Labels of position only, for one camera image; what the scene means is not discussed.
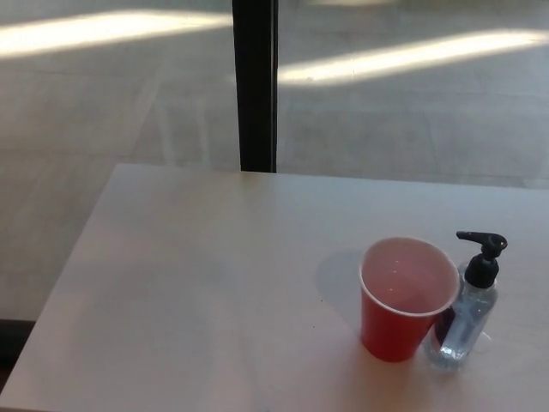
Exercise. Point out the clear pump soap bottle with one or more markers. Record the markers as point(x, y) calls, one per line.
point(463, 317)

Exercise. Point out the red plastic cup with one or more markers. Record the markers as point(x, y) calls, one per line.
point(386, 326)

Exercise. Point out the black window frame post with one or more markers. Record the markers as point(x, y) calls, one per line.
point(256, 86)

